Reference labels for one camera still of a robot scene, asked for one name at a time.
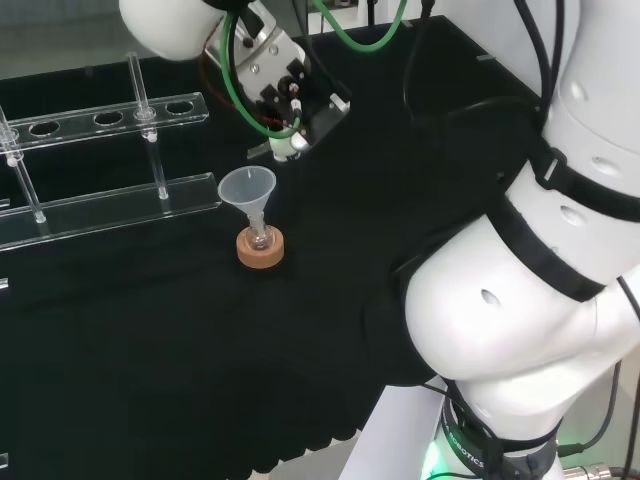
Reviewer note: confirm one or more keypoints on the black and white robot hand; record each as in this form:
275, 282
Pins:
290, 145

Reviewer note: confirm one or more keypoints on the translucent plastic funnel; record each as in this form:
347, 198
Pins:
247, 187

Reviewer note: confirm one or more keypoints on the small glass round-bottom flask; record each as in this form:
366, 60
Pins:
260, 241

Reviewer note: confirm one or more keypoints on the clear acrylic funnel stand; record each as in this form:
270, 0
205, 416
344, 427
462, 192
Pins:
100, 210

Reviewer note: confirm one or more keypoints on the grey tape strip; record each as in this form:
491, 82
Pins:
485, 58

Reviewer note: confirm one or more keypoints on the black bench cloth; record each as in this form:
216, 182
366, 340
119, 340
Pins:
175, 350

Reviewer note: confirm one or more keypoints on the clear cloth clamp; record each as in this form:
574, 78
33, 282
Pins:
3, 283
3, 460

